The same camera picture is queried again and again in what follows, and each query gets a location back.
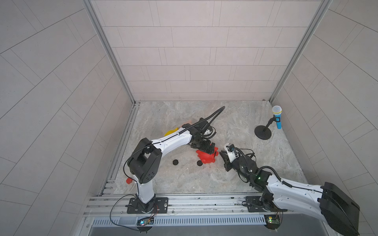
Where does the red piggy bank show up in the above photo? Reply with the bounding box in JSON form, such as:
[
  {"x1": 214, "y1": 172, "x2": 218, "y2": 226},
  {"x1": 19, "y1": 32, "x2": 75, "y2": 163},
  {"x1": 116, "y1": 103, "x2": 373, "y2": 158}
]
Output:
[{"x1": 196, "y1": 147, "x2": 219, "y2": 164}]

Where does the yellow piggy bank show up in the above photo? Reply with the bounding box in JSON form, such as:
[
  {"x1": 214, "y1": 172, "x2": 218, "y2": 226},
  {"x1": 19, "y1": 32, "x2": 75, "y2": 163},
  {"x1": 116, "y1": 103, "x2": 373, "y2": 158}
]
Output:
[{"x1": 164, "y1": 128, "x2": 179, "y2": 136}]

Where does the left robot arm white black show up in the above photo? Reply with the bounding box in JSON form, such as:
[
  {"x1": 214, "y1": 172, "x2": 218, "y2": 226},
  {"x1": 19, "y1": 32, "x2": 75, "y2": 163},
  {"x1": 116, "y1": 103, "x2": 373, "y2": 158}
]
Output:
[{"x1": 126, "y1": 118, "x2": 216, "y2": 208}]

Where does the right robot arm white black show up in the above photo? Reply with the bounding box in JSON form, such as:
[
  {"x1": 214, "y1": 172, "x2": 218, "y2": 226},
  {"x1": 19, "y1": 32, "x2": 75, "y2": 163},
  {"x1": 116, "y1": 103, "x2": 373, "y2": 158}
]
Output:
[{"x1": 220, "y1": 147, "x2": 360, "y2": 236}]

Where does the black microphone stand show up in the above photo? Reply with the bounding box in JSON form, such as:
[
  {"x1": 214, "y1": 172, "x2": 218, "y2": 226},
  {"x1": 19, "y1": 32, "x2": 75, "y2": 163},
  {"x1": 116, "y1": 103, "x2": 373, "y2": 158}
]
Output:
[{"x1": 254, "y1": 116, "x2": 276, "y2": 140}]

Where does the right controller board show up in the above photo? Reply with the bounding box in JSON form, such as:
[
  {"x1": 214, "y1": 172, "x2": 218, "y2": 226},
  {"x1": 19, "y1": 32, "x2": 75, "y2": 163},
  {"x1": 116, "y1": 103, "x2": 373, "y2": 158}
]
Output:
[{"x1": 264, "y1": 215, "x2": 281, "y2": 230}]

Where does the controller board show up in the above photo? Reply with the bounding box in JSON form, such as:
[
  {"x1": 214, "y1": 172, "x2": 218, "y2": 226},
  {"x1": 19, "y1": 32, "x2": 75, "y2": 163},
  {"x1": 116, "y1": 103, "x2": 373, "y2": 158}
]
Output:
[
  {"x1": 264, "y1": 215, "x2": 281, "y2": 230},
  {"x1": 136, "y1": 217, "x2": 155, "y2": 232}
]

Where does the blue toy microphone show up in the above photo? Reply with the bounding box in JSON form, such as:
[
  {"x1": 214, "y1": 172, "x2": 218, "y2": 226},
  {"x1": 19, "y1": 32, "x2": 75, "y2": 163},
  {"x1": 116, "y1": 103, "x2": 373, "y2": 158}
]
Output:
[{"x1": 272, "y1": 105, "x2": 283, "y2": 129}]

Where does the left controller board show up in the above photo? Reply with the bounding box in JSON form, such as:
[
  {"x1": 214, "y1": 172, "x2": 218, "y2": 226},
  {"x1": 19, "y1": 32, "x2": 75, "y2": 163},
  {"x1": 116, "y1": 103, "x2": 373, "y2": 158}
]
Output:
[{"x1": 136, "y1": 217, "x2": 155, "y2": 232}]

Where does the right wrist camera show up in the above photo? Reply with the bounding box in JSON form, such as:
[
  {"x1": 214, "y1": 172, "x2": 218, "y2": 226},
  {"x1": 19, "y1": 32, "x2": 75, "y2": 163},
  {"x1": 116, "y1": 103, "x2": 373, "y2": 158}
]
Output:
[{"x1": 224, "y1": 143, "x2": 237, "y2": 163}]

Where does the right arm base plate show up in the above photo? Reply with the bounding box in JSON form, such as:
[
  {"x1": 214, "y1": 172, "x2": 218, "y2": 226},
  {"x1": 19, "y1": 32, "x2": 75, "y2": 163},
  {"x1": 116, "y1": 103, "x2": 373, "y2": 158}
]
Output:
[{"x1": 242, "y1": 196, "x2": 287, "y2": 212}]

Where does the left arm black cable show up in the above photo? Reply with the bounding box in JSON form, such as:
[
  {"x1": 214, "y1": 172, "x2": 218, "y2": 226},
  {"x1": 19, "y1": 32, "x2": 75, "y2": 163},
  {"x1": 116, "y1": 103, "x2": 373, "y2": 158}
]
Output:
[{"x1": 177, "y1": 106, "x2": 226, "y2": 136}]

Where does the aluminium rail frame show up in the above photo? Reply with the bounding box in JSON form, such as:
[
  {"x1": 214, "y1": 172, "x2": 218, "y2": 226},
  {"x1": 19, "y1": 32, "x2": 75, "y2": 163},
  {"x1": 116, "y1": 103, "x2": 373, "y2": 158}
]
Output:
[{"x1": 79, "y1": 188, "x2": 337, "y2": 236}]

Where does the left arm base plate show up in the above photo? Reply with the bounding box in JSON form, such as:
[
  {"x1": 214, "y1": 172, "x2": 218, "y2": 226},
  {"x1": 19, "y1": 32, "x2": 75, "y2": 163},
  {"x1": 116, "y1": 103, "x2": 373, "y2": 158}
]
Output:
[{"x1": 127, "y1": 197, "x2": 169, "y2": 214}]

